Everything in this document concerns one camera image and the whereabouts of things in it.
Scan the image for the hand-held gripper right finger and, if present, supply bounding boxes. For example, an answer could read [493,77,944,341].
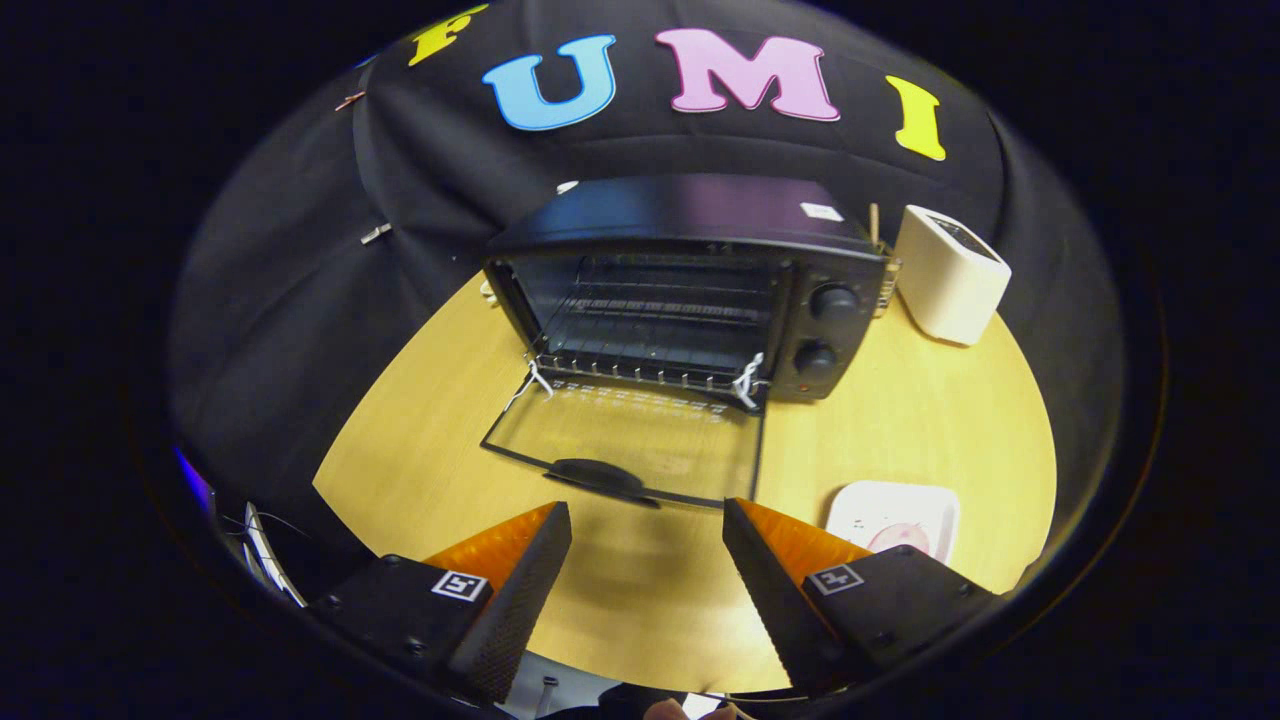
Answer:
[722,496,1003,698]

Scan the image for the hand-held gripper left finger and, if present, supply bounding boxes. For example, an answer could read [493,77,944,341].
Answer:
[308,500,574,706]

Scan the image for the round pink meat slice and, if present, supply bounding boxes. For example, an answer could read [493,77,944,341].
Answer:
[868,520,933,557]

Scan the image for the white square plate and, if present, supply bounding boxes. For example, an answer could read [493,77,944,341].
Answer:
[825,480,961,564]

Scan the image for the black toaster oven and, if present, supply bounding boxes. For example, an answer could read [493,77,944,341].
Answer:
[480,173,891,511]

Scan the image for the black oven knob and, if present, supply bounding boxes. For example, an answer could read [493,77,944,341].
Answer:
[792,339,840,380]
[809,284,862,324]

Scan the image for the white bread toaster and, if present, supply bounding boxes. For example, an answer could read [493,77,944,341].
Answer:
[893,205,1013,348]

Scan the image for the wire oven rack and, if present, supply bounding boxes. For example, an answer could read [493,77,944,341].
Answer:
[528,285,769,399]

